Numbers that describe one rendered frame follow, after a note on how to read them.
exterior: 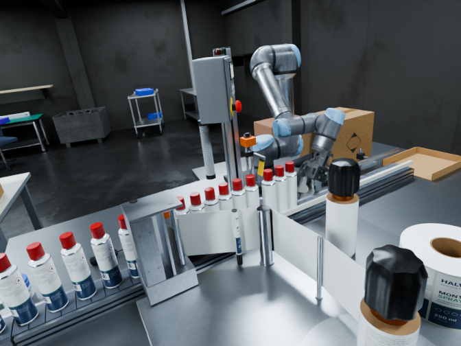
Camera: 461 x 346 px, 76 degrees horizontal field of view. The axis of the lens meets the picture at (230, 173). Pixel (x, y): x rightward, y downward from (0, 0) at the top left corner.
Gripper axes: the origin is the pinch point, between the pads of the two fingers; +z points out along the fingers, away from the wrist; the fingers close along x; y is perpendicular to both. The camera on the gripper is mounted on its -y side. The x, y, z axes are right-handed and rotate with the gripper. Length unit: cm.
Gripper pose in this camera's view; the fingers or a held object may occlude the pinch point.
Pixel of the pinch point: (298, 195)
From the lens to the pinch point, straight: 120.7
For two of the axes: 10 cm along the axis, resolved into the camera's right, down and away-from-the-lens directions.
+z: -3.5, 9.3, 1.2
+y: 4.8, 2.9, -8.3
